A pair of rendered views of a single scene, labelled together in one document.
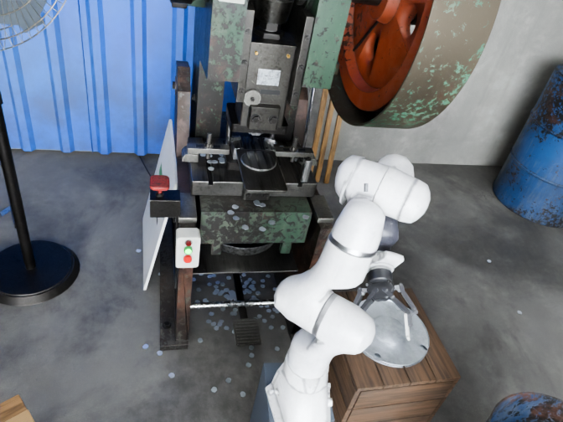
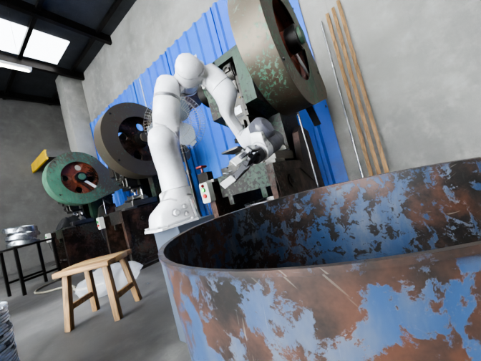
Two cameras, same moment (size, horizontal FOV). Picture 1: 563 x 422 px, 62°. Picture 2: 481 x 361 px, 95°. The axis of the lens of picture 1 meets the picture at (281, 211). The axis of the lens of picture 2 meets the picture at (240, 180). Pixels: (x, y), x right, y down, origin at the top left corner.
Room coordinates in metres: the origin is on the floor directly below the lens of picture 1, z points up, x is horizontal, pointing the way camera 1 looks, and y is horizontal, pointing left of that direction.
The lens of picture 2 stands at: (0.44, -1.04, 0.52)
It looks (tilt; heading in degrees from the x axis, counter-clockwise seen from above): 3 degrees up; 54
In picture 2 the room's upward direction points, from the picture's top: 15 degrees counter-clockwise
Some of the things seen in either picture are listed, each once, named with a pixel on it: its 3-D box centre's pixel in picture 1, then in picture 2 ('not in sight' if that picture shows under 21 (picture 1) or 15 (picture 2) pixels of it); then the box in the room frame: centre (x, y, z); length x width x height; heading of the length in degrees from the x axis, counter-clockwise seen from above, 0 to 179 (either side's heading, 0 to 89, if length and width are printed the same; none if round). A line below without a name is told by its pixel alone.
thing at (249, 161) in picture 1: (258, 183); (242, 158); (1.34, 0.10, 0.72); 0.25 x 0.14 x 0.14; 19
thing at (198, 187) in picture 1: (250, 166); (257, 163); (1.50, 0.15, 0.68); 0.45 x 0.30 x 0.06; 109
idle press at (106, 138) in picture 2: not in sight; (158, 184); (1.30, 1.91, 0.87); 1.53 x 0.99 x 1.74; 17
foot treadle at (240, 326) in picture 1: (239, 289); not in sight; (1.38, 0.11, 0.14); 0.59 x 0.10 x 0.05; 19
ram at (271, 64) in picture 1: (265, 79); (241, 114); (1.46, 0.14, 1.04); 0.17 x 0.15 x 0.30; 19
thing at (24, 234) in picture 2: not in sight; (28, 256); (-0.17, 2.78, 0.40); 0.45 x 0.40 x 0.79; 121
